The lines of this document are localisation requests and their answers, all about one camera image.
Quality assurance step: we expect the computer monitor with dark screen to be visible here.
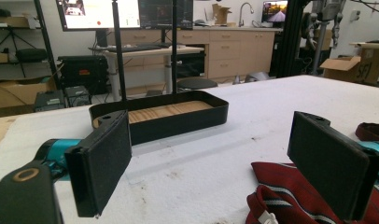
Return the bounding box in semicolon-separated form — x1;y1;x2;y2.
138;0;194;31

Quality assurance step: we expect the black hard case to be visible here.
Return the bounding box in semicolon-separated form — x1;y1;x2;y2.
57;55;109;94

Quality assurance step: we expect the grey robot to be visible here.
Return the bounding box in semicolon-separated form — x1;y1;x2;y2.
308;0;348;76

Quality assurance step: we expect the small monitor with sunset picture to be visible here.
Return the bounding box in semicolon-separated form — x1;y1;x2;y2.
261;0;288;23

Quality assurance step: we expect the black keyboard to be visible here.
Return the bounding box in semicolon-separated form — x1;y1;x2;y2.
106;43;162;53

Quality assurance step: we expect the black metal shelf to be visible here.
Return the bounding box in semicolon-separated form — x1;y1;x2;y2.
0;0;60;91

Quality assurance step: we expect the dark red striped tie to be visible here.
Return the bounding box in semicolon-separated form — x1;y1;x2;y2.
246;121;379;224

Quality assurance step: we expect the white desk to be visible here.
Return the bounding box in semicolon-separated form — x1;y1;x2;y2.
89;46;204;101

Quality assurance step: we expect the metal faucet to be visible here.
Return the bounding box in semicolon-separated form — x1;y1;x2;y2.
238;2;255;27

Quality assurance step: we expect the black tray with wooden bottom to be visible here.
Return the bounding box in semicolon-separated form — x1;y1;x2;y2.
89;91;230;147

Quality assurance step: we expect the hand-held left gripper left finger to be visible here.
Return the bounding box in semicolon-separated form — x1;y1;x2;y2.
64;109;133;218

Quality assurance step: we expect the thin black stand pole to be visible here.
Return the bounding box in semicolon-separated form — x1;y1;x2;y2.
112;0;128;103
171;0;178;94

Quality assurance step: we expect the flat cardboard box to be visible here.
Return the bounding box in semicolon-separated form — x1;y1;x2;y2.
0;77;56;110

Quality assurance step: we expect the black metal frame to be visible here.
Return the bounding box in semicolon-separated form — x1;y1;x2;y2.
275;0;307;78

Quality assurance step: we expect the computer monitor with white screen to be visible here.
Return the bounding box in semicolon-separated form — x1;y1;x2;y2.
56;0;141;32

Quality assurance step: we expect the small open cardboard box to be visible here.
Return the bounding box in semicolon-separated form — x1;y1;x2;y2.
211;3;232;26

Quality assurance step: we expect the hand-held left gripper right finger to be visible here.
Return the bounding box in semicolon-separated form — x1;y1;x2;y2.
286;110;379;222

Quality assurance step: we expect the large open cardboard box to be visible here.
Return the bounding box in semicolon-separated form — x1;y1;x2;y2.
319;48;379;86

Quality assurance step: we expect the black round stool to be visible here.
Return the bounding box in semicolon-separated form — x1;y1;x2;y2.
177;77;218;91

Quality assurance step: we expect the bench power supply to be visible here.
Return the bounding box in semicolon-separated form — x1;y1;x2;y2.
33;90;66;112
64;85;92;108

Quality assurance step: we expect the white foam mat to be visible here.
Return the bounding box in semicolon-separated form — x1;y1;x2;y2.
0;74;379;224

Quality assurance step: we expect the light wooden cabinet row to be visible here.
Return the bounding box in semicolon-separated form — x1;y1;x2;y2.
107;26;283;81

